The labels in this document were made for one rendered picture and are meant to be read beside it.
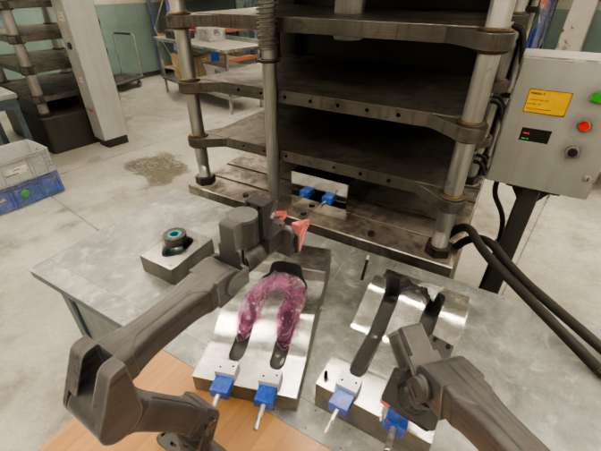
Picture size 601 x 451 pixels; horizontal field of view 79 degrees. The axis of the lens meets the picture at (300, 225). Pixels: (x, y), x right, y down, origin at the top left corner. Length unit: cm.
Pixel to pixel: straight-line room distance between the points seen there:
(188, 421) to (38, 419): 148
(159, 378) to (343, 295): 58
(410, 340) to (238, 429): 49
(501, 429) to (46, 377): 213
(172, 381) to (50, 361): 141
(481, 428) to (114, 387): 45
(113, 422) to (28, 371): 184
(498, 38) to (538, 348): 84
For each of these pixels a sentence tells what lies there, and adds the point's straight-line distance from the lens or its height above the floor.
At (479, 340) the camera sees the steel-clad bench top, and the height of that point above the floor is 80.
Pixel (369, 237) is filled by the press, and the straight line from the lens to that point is 150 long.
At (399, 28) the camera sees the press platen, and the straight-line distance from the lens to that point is 134.
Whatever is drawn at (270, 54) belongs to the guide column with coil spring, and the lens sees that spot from 148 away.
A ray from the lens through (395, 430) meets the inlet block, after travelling 82.
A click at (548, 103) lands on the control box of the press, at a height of 135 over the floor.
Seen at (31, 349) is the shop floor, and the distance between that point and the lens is 253.
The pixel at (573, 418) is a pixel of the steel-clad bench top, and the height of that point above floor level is 80.
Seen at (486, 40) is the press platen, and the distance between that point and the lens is 117.
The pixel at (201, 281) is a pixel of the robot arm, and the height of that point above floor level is 123.
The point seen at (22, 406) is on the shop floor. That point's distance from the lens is 230.
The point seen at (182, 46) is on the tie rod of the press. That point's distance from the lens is 173.
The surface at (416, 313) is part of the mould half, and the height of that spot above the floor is 92.
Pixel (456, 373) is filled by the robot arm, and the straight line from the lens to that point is 58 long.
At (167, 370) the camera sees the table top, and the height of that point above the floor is 80.
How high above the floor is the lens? 165
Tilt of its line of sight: 34 degrees down
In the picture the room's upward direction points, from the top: straight up
